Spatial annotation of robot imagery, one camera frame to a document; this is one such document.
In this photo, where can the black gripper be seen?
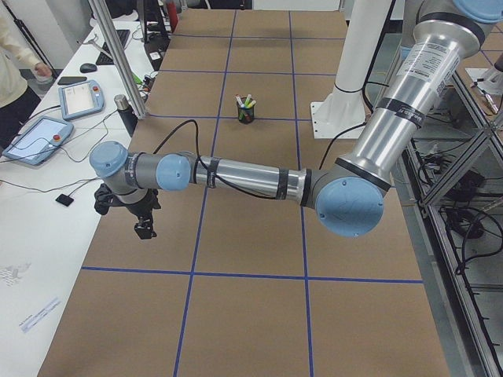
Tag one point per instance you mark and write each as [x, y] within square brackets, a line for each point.
[145, 208]

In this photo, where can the black mesh pen cup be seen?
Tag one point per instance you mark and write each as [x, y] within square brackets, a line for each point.
[245, 114]

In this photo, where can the red marker pen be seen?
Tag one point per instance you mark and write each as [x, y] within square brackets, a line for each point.
[239, 101]

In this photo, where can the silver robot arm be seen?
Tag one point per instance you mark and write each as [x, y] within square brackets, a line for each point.
[349, 197]

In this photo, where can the small black square pad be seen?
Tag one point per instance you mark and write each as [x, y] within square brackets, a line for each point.
[65, 200]

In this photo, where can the black water bottle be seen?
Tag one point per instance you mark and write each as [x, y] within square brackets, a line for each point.
[126, 113]

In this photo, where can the near teach pendant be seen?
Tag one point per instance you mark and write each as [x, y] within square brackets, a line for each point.
[37, 143]

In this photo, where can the teach pendant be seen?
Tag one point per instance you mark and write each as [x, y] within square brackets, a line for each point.
[37, 143]
[81, 99]

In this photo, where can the far teach pendant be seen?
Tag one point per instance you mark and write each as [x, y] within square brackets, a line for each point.
[81, 99]

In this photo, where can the green highlighter pen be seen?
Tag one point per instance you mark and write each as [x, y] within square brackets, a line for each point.
[248, 100]

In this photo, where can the black smartphone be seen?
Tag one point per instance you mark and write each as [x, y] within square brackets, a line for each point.
[69, 80]

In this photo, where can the black computer mouse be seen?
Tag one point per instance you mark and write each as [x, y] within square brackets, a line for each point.
[87, 68]

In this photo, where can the person in cream sweater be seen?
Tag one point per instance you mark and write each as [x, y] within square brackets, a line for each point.
[18, 100]

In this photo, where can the aluminium equipment rack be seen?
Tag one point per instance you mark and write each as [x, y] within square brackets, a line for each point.
[454, 169]

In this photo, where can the aluminium frame post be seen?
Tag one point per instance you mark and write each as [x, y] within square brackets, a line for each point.
[104, 20]

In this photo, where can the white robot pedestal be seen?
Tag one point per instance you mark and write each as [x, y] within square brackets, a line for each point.
[344, 107]

